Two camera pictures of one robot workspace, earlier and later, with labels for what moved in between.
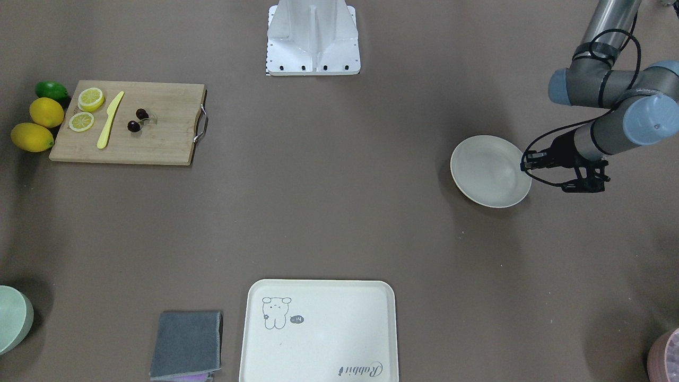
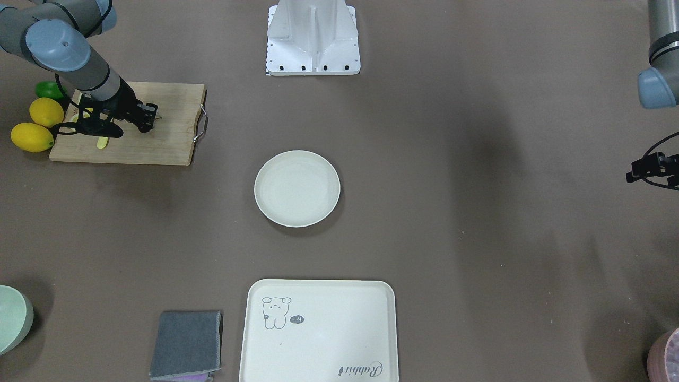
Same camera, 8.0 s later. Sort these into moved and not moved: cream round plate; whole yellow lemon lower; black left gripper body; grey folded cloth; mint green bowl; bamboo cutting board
Moved: black left gripper body; cream round plate
Not moved: mint green bowl; bamboo cutting board; whole yellow lemon lower; grey folded cloth
